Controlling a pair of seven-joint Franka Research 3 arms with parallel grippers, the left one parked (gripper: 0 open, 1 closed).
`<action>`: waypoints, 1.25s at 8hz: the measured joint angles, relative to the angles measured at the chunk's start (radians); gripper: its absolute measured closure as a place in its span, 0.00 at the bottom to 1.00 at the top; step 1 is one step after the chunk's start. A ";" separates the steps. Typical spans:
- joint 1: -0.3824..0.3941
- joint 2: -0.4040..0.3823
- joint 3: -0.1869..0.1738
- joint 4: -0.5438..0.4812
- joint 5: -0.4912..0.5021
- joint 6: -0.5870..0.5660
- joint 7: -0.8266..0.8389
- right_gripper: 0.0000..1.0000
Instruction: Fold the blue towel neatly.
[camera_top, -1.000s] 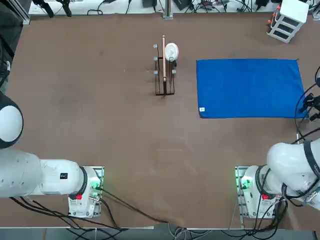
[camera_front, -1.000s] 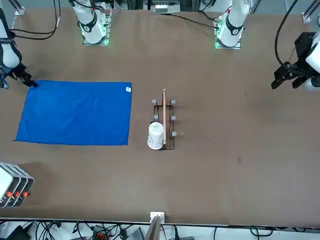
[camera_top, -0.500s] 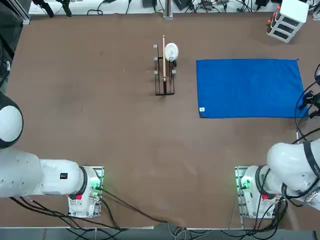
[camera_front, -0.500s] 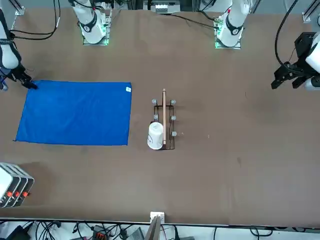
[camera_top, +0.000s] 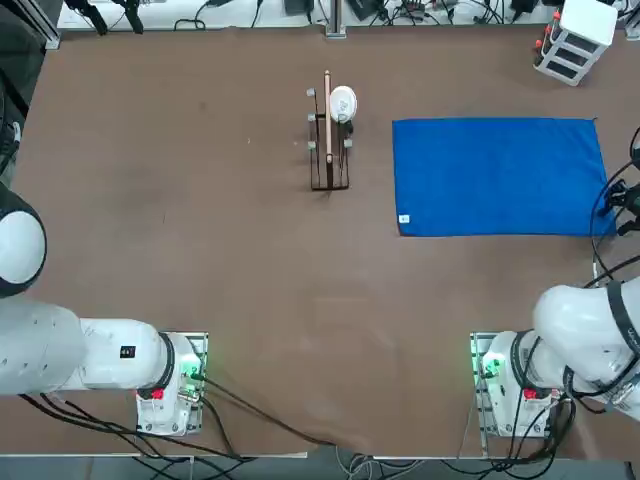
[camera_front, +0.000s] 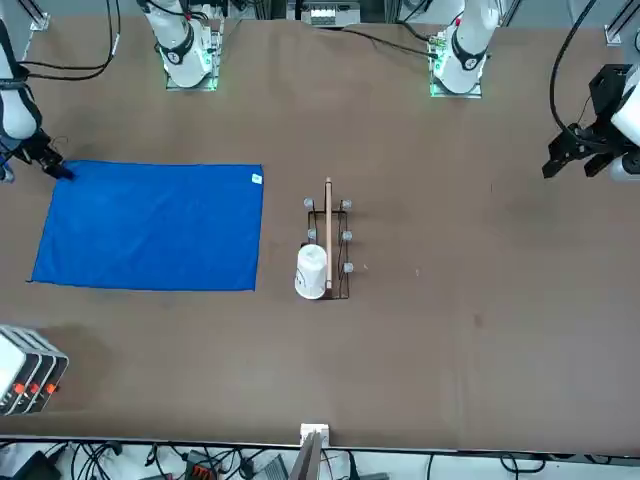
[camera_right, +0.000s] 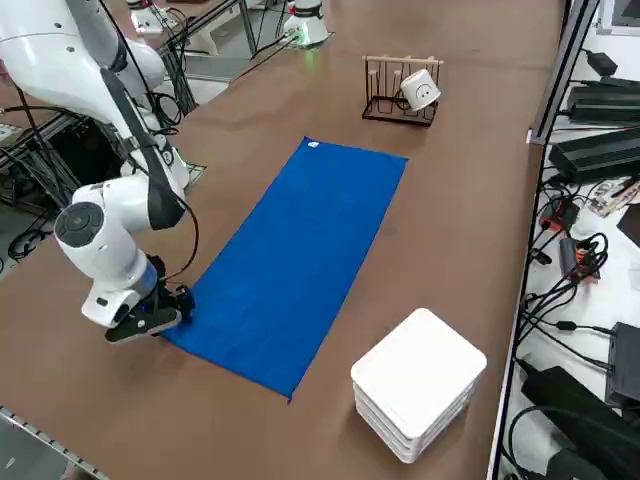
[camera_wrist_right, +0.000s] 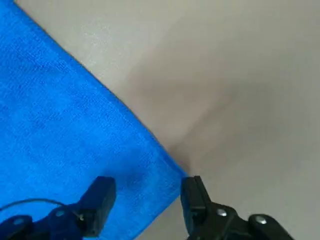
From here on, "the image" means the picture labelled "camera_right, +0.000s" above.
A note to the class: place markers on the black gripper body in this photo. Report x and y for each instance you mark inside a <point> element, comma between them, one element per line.
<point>161,285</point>

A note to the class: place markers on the blue towel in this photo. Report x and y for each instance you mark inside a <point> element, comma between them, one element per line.
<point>300,250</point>

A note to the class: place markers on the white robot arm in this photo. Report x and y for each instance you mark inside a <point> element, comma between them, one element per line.
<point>95,240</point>
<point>307,20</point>

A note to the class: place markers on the white smiley face cup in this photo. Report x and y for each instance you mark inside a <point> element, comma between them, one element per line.
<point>420,90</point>

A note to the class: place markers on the black hub with red ports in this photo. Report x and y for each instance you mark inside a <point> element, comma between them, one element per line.
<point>560,215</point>

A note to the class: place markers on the grey adapter with orange plugs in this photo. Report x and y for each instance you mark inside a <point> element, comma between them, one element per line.
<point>567,255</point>

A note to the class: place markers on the long ribbed black power brick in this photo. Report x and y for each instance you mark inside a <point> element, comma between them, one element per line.
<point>595,155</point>

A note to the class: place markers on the bare circuit board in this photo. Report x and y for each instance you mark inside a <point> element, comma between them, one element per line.
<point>615,197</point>

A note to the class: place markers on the black box device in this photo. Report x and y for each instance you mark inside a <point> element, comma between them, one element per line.
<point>625,365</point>

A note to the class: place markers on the flat black power brick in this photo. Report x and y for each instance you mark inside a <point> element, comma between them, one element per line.
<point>605,105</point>

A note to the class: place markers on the small black power adapter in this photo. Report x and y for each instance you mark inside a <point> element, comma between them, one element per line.
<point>601,62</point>

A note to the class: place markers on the aluminium profile post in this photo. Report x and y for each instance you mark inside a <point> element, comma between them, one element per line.
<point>565,65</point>

